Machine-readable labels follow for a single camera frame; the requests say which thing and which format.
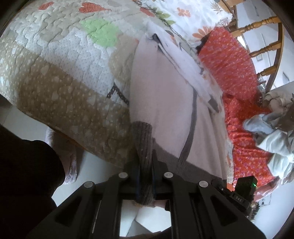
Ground pale pink knit sweater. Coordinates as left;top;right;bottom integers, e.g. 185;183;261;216
129;22;228;207

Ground grey crumpled clothes pile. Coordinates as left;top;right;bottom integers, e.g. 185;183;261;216
243;90;293;180

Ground pink slipper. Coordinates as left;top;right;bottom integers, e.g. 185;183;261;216
45;127;78;184

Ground red floral blanket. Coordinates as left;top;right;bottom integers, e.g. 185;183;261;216
198;27;274;187

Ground heart patterned quilt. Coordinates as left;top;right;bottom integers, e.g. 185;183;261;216
1;1;171;167

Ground white floral pillow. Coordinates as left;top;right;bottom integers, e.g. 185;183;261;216
136;0;233;48

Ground wooden chair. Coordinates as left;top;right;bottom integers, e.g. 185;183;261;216
218;1;285;92

